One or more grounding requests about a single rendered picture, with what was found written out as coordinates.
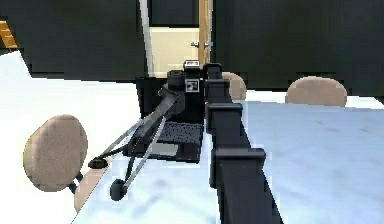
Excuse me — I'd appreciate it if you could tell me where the black laptop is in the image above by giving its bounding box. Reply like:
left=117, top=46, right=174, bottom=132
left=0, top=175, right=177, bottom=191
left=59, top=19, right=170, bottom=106
left=125, top=75, right=206, bottom=164

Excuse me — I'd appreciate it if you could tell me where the beige round-backed chair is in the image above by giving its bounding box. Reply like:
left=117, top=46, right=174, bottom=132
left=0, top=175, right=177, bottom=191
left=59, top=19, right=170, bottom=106
left=22, top=114, right=113, bottom=214
left=221, top=71, right=248, bottom=101
left=284, top=75, right=348, bottom=108

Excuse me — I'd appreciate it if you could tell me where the orange wooden furniture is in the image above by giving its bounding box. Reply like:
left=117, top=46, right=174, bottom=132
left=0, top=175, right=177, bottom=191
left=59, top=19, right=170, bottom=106
left=0, top=20, right=19, bottom=51

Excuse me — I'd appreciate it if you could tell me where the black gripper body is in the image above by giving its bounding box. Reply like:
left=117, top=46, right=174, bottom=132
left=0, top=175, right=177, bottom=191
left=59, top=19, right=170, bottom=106
left=133, top=69, right=187, bottom=140

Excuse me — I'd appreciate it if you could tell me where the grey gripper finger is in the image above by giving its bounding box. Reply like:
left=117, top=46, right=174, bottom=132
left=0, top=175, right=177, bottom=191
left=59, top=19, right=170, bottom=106
left=87, top=110, right=160, bottom=170
left=109, top=115, right=168, bottom=202

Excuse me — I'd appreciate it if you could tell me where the silver door handle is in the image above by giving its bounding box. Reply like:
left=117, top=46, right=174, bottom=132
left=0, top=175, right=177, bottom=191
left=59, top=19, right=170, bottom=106
left=190, top=40, right=211, bottom=50

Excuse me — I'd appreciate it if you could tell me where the brown wooden room door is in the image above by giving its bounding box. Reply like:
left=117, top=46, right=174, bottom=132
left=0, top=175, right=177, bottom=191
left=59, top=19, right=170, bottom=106
left=197, top=0, right=214, bottom=68

